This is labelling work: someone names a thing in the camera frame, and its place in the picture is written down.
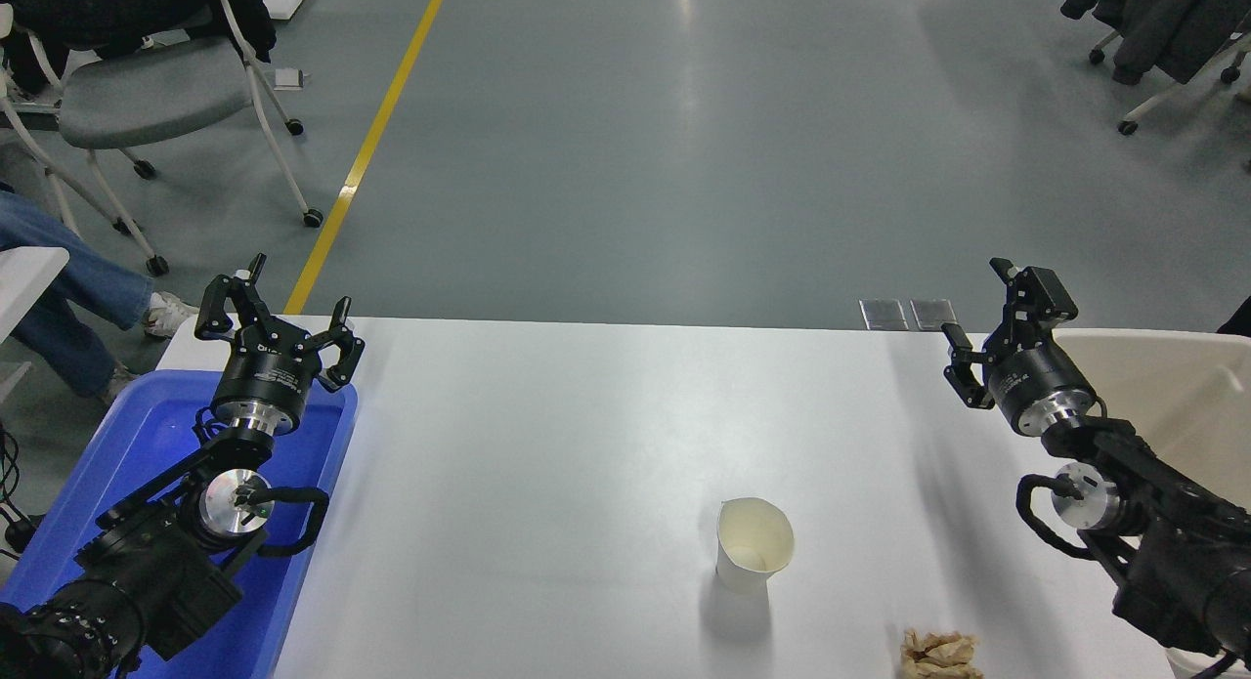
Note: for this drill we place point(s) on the person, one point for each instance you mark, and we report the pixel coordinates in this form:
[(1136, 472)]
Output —
[(78, 269)]

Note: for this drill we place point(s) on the dark grey coat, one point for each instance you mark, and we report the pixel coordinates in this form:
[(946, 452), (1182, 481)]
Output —
[(1163, 15)]

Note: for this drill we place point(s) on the black fabric object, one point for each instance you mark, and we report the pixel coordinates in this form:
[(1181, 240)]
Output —
[(1239, 319)]

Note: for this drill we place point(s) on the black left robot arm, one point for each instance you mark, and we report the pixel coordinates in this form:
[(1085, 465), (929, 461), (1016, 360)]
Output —
[(156, 572)]

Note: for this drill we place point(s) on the small white floor box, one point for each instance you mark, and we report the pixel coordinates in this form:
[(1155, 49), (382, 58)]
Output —
[(289, 78)]

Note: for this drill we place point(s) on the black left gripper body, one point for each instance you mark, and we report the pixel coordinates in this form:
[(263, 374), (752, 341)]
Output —
[(266, 376)]

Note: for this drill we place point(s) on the white-legged chair with castors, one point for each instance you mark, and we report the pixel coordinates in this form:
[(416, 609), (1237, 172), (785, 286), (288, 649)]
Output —
[(1163, 95)]

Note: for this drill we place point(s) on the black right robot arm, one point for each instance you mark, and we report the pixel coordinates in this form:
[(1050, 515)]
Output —
[(1183, 552)]

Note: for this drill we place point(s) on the grey chair white frame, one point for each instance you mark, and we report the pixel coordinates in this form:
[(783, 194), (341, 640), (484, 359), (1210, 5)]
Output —
[(147, 93)]

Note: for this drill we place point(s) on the blue plastic tray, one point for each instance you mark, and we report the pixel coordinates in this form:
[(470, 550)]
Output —
[(147, 435)]

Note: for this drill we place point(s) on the black jacket on chair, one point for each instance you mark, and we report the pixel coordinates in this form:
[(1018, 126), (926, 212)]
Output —
[(98, 5)]

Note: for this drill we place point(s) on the large pale bin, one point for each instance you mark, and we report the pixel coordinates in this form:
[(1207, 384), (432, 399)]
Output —
[(1173, 386)]

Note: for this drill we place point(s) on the white paper cup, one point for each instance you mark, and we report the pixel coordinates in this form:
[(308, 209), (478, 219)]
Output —
[(743, 573)]

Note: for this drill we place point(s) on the silver floor outlet plate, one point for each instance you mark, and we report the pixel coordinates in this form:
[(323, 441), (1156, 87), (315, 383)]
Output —
[(933, 314), (884, 315)]

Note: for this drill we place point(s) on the small white table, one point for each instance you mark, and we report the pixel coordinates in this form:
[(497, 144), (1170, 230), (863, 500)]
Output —
[(24, 278)]

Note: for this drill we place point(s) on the crumpled tan paper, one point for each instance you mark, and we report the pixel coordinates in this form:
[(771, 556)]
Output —
[(938, 655)]

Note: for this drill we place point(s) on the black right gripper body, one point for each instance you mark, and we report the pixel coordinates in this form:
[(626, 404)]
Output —
[(1036, 378)]

